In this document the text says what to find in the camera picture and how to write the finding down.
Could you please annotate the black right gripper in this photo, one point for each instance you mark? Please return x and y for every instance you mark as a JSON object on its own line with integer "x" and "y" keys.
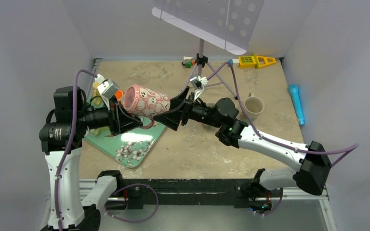
{"x": 172, "y": 119}

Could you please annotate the blue white toy block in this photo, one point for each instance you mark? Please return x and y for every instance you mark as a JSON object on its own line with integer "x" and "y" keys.
{"x": 234, "y": 62}

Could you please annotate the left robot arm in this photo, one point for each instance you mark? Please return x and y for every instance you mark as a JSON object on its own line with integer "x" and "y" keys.
{"x": 61, "y": 141}

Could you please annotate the cream dragon mug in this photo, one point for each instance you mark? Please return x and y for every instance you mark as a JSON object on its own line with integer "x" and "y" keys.
{"x": 208, "y": 127}

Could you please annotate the lime green mug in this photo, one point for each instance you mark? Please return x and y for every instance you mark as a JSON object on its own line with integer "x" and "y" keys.
{"x": 96, "y": 131}

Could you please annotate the orange mug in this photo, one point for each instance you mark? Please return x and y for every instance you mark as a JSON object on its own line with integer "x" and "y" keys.
{"x": 119, "y": 94}

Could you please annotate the pink skull mug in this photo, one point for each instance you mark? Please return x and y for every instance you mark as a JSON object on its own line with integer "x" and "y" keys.
{"x": 142, "y": 101}

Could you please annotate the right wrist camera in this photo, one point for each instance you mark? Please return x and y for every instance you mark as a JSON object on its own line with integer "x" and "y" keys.
{"x": 198, "y": 83}

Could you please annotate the blue toy flashlight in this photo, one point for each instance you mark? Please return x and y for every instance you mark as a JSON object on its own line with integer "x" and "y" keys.
{"x": 295, "y": 97}

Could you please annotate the yellow toy grid block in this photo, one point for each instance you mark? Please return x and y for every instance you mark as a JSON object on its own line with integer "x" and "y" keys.
{"x": 247, "y": 62}

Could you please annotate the yellow green toy ramp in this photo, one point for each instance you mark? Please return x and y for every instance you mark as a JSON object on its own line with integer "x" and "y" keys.
{"x": 263, "y": 61}

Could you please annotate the green floral tray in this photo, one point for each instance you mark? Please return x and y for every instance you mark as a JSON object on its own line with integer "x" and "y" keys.
{"x": 129, "y": 149}

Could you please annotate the yellow mug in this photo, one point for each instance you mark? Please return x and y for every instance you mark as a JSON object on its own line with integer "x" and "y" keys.
{"x": 96, "y": 99}

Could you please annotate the cream coral shell mug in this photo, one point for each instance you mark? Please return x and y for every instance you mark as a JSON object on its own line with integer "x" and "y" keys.
{"x": 254, "y": 106}

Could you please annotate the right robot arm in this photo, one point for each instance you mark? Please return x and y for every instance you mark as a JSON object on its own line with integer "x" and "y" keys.
{"x": 307, "y": 168}

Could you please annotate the white music stand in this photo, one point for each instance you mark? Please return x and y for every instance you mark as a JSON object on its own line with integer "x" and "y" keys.
{"x": 227, "y": 24}

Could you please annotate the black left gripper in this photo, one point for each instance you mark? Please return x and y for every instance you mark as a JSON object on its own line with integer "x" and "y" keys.
{"x": 118, "y": 122}

